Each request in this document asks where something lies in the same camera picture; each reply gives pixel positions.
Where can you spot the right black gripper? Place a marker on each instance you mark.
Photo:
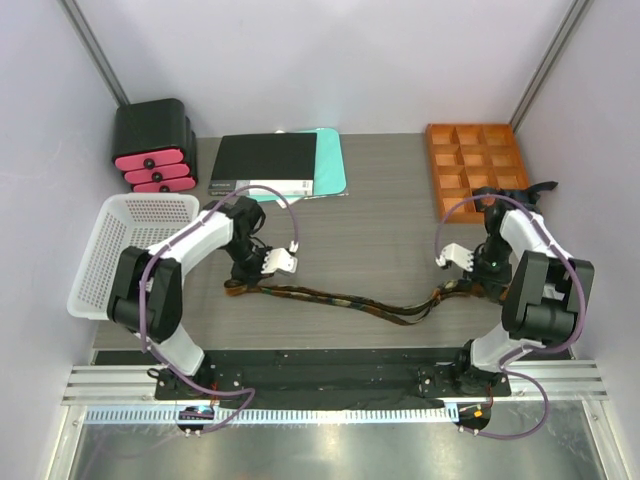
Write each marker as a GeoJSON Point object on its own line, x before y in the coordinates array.
{"type": "Point", "coordinates": [493, 284]}

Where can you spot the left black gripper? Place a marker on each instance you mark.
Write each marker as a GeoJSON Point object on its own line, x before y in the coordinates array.
{"type": "Point", "coordinates": [254, 276]}

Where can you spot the floral patterned necktie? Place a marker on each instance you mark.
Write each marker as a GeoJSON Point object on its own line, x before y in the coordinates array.
{"type": "Point", "coordinates": [398, 315]}

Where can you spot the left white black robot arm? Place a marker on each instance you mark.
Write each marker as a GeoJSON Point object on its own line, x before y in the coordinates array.
{"type": "Point", "coordinates": [146, 297]}

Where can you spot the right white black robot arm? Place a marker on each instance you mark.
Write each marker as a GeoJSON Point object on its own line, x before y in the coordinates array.
{"type": "Point", "coordinates": [542, 289]}

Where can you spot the rolled tie orange leaf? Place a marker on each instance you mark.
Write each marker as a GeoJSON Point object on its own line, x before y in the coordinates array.
{"type": "Point", "coordinates": [484, 198]}

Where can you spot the rolled dark blue tie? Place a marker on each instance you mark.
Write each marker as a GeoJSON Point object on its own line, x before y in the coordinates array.
{"type": "Point", "coordinates": [530, 196]}

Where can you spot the black notebook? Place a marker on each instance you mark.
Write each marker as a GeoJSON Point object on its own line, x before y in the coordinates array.
{"type": "Point", "coordinates": [284, 162]}

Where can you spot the orange compartment tray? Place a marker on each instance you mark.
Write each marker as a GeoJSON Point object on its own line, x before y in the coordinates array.
{"type": "Point", "coordinates": [466, 157]}

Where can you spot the black pink drawer organizer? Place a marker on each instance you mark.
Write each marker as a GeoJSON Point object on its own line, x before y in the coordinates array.
{"type": "Point", "coordinates": [154, 146]}

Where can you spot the white perforated plastic basket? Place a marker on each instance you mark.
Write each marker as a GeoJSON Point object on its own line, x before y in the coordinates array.
{"type": "Point", "coordinates": [124, 220]}

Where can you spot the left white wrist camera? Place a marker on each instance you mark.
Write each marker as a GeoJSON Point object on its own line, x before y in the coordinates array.
{"type": "Point", "coordinates": [279, 260]}

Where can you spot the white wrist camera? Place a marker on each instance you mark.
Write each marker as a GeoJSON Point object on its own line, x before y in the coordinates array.
{"type": "Point", "coordinates": [279, 260]}
{"type": "Point", "coordinates": [455, 254]}

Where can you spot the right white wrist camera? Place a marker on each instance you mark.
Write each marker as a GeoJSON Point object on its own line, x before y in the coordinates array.
{"type": "Point", "coordinates": [455, 254]}

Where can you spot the aluminium rail frame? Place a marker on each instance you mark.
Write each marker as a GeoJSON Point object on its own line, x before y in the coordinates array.
{"type": "Point", "coordinates": [121, 384]}

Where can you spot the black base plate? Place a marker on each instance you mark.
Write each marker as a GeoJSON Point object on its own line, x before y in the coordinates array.
{"type": "Point", "coordinates": [346, 378]}

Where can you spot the white slotted cable duct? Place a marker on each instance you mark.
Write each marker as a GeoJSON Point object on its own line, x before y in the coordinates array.
{"type": "Point", "coordinates": [187, 414]}

